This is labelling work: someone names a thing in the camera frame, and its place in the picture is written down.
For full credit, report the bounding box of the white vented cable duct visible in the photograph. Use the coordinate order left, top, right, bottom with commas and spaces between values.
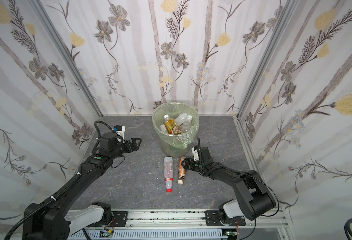
86, 229, 228, 240

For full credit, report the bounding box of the orange drink bottle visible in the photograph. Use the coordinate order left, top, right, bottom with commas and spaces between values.
164, 115, 182, 135

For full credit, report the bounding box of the white bottle red cap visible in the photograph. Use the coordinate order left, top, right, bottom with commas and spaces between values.
175, 113, 188, 127

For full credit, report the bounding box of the black corrugated left cable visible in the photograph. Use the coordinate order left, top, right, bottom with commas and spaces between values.
3, 173, 82, 240

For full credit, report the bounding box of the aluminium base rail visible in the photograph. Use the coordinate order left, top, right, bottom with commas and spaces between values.
64, 209, 285, 240

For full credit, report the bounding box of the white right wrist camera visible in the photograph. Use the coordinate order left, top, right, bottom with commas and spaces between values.
191, 146, 200, 162

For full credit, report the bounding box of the small clear bottle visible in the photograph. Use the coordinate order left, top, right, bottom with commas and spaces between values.
182, 115, 193, 133

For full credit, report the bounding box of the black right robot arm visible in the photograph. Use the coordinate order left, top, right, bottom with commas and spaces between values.
182, 138, 277, 220

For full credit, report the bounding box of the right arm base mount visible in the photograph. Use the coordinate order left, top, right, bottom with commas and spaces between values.
205, 200, 246, 227

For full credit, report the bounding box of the clear bottle red label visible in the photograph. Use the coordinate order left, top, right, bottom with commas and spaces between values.
164, 157, 174, 193

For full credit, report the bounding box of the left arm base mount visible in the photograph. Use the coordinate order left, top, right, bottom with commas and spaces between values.
87, 202, 128, 229

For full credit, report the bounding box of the white label yellow V bottle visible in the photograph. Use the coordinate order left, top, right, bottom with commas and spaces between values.
160, 125, 168, 134

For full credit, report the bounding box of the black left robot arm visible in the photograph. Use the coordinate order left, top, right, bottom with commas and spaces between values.
22, 132, 142, 240

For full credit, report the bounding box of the brown label milk tea bottle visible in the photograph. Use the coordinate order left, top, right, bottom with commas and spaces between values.
178, 157, 187, 185

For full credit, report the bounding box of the green lined waste bin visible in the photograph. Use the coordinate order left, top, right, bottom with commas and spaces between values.
152, 103, 200, 158

